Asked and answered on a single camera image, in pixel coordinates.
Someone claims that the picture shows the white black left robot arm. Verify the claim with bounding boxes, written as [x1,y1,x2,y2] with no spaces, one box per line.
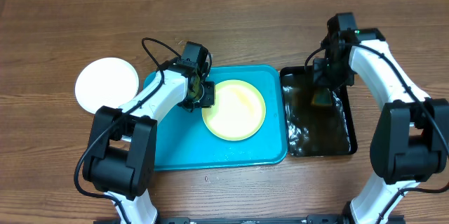
[74,61,215,223]

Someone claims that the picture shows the black water basin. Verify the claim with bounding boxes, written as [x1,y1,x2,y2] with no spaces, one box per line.
[280,66,358,157]

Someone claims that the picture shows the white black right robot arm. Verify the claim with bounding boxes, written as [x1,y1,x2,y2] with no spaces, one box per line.
[307,28,448,223]

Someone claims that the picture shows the yellow plate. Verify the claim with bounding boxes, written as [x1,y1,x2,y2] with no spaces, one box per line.
[201,79,267,141]

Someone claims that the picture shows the teal plastic tray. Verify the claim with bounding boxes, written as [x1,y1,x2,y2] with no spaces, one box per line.
[154,65,288,171]

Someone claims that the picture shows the white pink plate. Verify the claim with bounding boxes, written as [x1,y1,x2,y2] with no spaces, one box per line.
[74,58,140,114]

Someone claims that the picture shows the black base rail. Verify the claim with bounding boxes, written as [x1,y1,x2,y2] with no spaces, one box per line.
[155,214,354,224]

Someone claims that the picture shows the green yellow sponge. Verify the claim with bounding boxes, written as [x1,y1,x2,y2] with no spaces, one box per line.
[311,88,333,107]

